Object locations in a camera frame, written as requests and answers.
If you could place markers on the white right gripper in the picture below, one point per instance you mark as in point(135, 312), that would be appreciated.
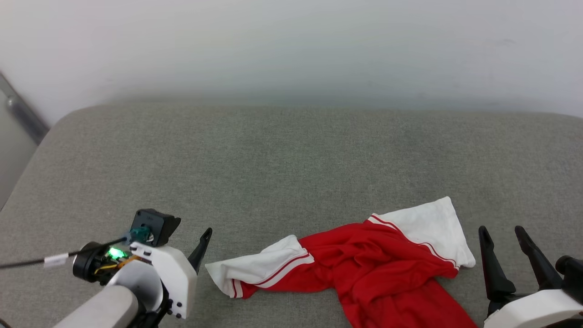
point(533, 310)

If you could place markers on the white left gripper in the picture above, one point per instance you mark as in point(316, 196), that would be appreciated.
point(175, 273)

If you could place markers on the red and white jersey shirt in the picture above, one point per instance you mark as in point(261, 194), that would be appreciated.
point(378, 264)

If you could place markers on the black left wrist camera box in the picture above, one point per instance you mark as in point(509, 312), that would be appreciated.
point(152, 225)

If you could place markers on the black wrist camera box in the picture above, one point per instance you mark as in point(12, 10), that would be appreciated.
point(571, 278)
point(152, 225)

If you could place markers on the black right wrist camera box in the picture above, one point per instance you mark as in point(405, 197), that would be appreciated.
point(571, 278)

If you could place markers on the grey metal rail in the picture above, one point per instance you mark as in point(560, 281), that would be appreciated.
point(25, 116)

